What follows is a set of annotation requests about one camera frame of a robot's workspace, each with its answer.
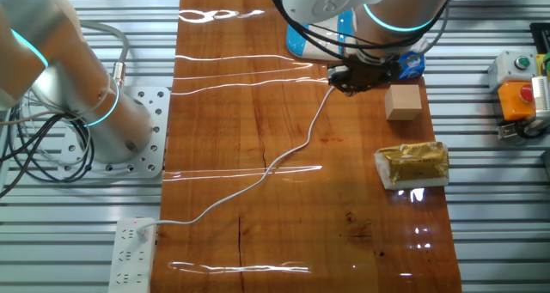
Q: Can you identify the yellow and green box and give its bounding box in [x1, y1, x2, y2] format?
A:
[535, 51, 550, 78]

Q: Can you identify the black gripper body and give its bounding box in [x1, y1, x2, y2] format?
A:
[327, 55, 401, 95]

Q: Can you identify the white ribbed module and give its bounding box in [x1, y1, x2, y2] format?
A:
[530, 74, 550, 121]

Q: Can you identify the black base cable bundle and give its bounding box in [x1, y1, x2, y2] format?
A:
[0, 103, 95, 199]

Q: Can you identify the black flat device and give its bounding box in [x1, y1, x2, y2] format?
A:
[529, 21, 550, 55]

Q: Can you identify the white lamp power cable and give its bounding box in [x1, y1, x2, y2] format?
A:
[136, 84, 337, 237]

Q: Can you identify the grey perforated mounting plate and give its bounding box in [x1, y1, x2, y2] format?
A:
[57, 86, 172, 180]

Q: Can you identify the orange box with red button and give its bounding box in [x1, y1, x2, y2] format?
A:
[497, 81, 537, 122]

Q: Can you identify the white power strip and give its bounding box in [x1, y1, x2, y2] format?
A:
[107, 217, 159, 293]

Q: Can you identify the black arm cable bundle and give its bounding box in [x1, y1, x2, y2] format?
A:
[265, 0, 451, 64]

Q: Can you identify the gold wrapped white package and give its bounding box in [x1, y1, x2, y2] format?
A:
[373, 141, 450, 192]

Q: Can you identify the metal plug with black cable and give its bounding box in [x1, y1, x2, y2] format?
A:
[497, 119, 549, 141]

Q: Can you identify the white box with green button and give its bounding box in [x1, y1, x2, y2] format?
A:
[487, 50, 539, 93]

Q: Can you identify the blue tissue pack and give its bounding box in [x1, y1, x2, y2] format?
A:
[395, 37, 427, 81]

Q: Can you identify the grey cable with metal connector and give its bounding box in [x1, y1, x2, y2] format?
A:
[79, 19, 131, 90]

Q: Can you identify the wooden cube block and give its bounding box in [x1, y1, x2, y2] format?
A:
[383, 84, 424, 122]

